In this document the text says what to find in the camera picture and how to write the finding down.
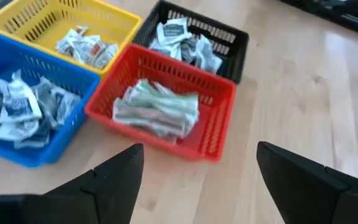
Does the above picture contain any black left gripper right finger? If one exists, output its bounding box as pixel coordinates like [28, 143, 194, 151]
[256, 141, 358, 224]

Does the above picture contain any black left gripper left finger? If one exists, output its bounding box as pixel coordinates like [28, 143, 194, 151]
[0, 142, 145, 224]

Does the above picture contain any green white bandage strip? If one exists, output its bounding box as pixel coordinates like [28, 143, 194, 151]
[124, 78, 175, 97]
[129, 124, 192, 142]
[112, 111, 195, 134]
[113, 99, 198, 124]
[126, 91, 200, 108]

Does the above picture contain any white grey-print packet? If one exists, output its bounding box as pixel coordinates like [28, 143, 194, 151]
[99, 43, 119, 70]

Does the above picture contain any red plastic basket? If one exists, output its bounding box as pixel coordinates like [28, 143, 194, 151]
[85, 42, 237, 163]

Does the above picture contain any blue plastic basket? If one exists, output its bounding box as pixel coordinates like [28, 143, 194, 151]
[0, 26, 101, 168]

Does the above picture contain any black plastic basket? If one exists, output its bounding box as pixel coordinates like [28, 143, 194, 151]
[132, 0, 250, 85]

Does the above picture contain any yellow plastic basket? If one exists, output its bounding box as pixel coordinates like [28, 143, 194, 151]
[0, 0, 142, 77]

